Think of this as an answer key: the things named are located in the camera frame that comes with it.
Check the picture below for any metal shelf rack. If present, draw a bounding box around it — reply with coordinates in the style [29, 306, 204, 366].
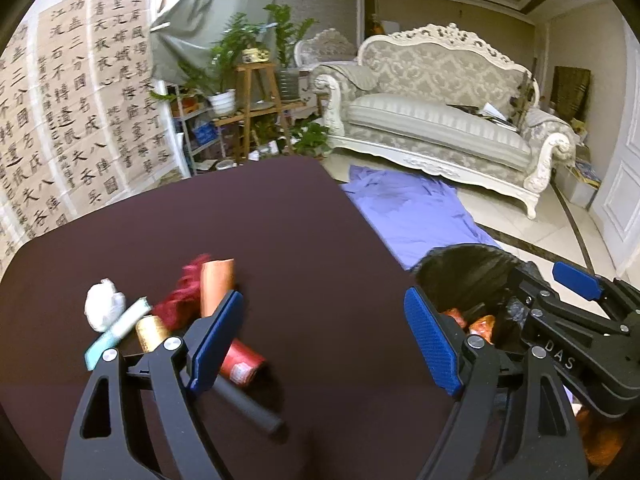
[172, 95, 221, 176]

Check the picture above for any small green floor plant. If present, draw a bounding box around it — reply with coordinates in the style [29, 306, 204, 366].
[290, 120, 333, 158]

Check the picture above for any black bag lined trash bin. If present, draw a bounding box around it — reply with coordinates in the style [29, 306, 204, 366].
[414, 243, 566, 361]

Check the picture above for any white flowerpot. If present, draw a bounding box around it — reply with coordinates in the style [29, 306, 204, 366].
[207, 89, 237, 116]

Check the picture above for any green fern plant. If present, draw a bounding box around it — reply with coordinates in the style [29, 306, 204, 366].
[177, 14, 266, 106]

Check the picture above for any white crumpled tissue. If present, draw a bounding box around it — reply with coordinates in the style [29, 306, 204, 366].
[84, 278, 127, 333]

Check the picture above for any dark patterned panel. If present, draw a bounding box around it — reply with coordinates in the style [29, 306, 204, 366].
[552, 66, 592, 123]

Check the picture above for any blue plastic crate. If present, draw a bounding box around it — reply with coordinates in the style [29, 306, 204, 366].
[192, 122, 218, 146]

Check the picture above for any orange brown crumpled object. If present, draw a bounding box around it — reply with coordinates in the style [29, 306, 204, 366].
[572, 405, 628, 473]

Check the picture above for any grey storage box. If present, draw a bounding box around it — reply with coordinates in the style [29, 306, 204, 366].
[555, 157, 603, 211]

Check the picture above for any orange plastic bag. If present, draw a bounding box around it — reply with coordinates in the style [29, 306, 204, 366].
[467, 314, 496, 346]

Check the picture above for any gold label small bottle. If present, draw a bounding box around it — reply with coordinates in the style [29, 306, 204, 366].
[135, 314, 171, 353]

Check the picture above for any dark toy gun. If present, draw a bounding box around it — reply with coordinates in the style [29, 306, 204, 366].
[515, 67, 536, 123]

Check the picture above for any purple floor cloth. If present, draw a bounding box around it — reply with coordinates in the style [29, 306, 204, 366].
[340, 164, 503, 273]

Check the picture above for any red crumpled mesh net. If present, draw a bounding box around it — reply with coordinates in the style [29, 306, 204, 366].
[152, 254, 211, 331]

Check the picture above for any white teal squeeze tube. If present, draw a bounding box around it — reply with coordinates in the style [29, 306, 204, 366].
[84, 296, 152, 372]

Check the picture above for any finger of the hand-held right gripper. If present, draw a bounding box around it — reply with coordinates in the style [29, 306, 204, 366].
[509, 261, 567, 317]
[552, 261, 640, 331]

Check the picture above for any white ornate armchair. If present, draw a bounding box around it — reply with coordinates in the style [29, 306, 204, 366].
[294, 27, 358, 68]

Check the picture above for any grey hanging cloth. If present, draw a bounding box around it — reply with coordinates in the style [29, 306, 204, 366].
[150, 0, 281, 86]

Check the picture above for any tall green potted plant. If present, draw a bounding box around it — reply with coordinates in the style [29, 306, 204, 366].
[262, 4, 317, 101]

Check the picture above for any wooden plant stand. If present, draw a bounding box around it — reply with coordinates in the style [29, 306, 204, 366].
[212, 62, 308, 163]

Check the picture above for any red cylindrical bottle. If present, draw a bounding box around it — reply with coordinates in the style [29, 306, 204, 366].
[219, 338, 268, 387]

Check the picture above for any grey striped sofa throw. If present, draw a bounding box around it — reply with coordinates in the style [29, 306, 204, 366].
[320, 60, 378, 93]

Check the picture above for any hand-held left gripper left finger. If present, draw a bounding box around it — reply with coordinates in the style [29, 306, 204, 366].
[62, 289, 246, 480]

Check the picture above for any white panelled door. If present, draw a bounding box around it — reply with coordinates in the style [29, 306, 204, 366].
[590, 10, 640, 281]

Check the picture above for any red plastic bag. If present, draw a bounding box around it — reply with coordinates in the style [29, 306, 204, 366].
[440, 307, 468, 333]

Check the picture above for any black tube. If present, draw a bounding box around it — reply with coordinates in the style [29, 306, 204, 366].
[212, 377, 285, 436]

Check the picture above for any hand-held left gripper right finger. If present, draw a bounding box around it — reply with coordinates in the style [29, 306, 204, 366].
[403, 286, 591, 480]

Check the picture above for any white ornate grey sofa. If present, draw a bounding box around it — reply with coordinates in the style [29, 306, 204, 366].
[310, 22, 578, 220]

